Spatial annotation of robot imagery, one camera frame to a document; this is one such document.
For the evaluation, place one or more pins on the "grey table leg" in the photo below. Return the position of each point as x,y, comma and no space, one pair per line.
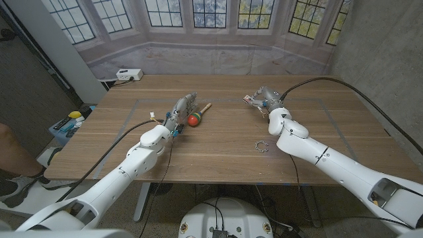
310,205

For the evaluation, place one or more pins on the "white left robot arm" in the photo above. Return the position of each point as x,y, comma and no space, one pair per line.
112,178

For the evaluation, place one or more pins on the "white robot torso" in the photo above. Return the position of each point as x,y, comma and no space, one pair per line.
228,215

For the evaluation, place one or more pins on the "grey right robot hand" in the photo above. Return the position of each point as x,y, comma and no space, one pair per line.
271,97

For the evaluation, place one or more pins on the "colourful wooden maraca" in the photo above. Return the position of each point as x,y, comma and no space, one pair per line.
194,119

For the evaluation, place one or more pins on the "yellow round object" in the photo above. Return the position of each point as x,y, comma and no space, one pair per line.
75,114

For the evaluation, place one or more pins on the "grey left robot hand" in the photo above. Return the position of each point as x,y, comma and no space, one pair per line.
180,109

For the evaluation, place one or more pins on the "printed window backdrop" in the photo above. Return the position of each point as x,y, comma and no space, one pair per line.
205,59

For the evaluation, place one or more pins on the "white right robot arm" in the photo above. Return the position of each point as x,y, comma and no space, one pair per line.
343,168

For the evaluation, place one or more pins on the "person's bare leg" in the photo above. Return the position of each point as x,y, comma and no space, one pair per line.
16,153

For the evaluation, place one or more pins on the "red matchbox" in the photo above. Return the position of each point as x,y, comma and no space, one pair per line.
246,98

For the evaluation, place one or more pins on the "grey and black sneaker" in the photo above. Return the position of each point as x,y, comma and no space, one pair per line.
16,193

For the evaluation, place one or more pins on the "black round fan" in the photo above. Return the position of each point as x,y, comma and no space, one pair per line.
161,188

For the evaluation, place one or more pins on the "white table leg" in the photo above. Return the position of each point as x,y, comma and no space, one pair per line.
142,201

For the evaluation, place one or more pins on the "blue storage bin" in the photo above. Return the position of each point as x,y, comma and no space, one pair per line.
62,132

